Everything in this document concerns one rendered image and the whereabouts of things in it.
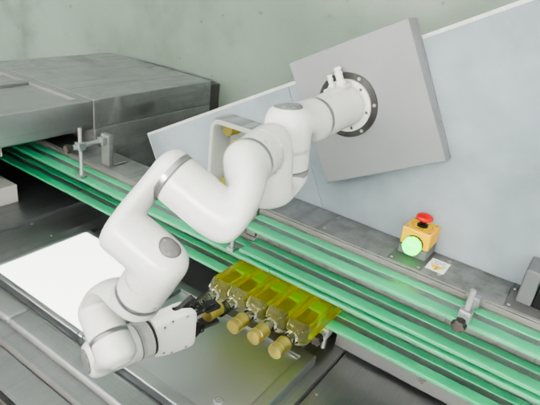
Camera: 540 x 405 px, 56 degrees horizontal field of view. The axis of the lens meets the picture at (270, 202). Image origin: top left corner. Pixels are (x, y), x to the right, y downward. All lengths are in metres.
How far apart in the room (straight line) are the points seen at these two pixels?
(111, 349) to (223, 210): 0.36
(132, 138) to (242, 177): 1.42
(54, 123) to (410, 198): 1.23
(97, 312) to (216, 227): 0.33
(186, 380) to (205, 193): 0.58
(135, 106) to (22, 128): 0.48
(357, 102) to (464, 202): 0.34
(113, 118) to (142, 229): 1.32
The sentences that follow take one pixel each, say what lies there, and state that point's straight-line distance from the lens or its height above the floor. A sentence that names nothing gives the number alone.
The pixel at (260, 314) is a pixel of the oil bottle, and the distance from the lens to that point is 1.22.
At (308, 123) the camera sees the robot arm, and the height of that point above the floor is 1.06.
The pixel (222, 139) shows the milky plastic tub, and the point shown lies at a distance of 1.51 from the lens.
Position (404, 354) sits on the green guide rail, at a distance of 1.28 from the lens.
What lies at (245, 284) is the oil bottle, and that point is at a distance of 1.28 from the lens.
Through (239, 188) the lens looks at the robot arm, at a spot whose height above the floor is 1.34.
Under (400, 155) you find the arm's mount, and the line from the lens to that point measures 1.24.
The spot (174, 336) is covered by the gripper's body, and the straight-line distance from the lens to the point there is 1.13.
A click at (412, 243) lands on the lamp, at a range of 1.22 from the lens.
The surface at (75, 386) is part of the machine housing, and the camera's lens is 1.29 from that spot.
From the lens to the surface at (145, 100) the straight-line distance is 2.17.
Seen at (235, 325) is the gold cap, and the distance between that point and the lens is 1.18.
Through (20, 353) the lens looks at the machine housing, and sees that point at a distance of 1.40.
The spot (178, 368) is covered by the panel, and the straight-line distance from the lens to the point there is 1.27.
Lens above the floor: 1.91
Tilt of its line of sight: 50 degrees down
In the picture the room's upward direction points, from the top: 117 degrees counter-clockwise
